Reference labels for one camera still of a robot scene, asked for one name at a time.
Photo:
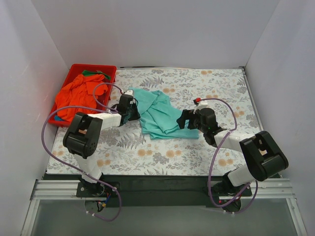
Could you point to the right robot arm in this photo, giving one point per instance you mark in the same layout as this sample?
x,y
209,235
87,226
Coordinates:
x,y
262,155

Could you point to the teal t shirt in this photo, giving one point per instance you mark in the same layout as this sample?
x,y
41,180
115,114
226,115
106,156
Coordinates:
x,y
158,118

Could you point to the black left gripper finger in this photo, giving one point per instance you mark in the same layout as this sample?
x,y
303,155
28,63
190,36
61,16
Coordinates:
x,y
133,114
124,118

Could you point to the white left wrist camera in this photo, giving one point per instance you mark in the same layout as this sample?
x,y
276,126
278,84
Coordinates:
x,y
130,94

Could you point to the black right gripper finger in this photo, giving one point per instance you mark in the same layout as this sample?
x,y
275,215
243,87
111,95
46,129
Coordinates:
x,y
181,121
191,122

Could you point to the orange t shirt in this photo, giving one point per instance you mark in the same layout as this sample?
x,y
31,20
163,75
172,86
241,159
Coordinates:
x,y
81,93

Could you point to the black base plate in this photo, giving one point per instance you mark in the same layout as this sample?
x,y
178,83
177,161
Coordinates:
x,y
151,191

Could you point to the green t shirt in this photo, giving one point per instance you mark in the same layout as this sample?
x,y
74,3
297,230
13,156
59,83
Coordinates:
x,y
91,73

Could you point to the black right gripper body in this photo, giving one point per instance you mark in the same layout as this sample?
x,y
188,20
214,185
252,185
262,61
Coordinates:
x,y
191,119

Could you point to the red plastic bin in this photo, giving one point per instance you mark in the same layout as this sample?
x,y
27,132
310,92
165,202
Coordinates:
x,y
77,69

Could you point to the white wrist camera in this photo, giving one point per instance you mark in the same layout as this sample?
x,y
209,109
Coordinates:
x,y
130,94
199,104

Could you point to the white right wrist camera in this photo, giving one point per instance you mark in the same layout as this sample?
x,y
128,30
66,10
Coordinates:
x,y
199,104

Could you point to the floral tablecloth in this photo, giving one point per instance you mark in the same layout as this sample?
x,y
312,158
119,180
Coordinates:
x,y
127,151

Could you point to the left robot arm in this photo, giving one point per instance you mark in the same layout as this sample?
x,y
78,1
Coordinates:
x,y
82,136

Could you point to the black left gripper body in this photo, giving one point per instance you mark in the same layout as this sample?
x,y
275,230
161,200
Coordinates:
x,y
133,111

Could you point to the blue t shirt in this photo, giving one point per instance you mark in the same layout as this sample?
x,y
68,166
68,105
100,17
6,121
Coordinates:
x,y
57,118

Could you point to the aluminium frame rail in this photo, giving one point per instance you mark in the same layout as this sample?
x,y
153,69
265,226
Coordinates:
x,y
160,206

